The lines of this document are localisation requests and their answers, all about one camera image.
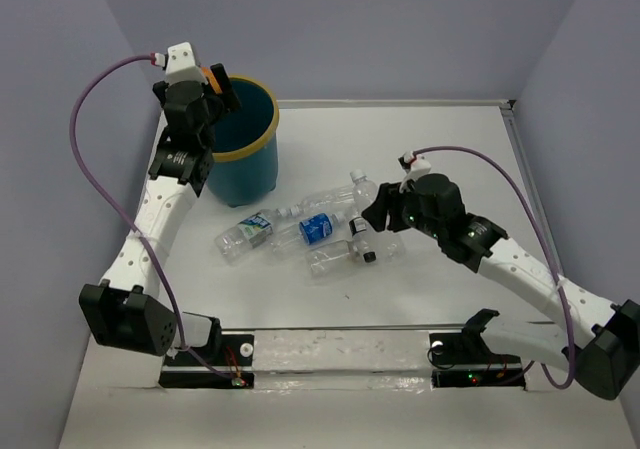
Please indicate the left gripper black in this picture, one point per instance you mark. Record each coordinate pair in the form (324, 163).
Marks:
(230, 103)

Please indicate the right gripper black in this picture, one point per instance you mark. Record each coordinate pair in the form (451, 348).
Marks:
(389, 201)

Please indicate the clear bottle with black label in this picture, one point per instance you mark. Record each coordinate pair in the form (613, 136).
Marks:
(361, 237)

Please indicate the tall clear bottle white cap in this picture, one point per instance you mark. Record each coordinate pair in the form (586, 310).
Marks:
(387, 246)

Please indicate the blue label Pocari bottle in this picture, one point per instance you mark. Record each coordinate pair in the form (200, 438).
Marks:
(300, 236)

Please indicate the green label water bottle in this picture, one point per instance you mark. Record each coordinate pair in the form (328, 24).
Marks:
(249, 234)

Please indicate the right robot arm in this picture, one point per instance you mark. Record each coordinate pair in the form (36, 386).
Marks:
(592, 337)

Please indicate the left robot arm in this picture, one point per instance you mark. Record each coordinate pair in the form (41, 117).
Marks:
(133, 307)

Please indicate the teal bin with yellow rim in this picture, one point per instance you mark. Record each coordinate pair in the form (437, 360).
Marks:
(245, 152)

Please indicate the large crushed clear bottle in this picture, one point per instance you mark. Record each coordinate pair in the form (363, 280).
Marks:
(328, 201)

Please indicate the clear jar with metal lid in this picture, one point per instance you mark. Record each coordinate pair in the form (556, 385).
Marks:
(331, 258)

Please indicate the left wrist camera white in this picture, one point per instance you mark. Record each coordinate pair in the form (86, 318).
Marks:
(180, 63)

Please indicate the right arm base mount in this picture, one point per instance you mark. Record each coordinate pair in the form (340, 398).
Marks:
(461, 359)

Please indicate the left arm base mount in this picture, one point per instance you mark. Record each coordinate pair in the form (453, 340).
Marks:
(233, 363)

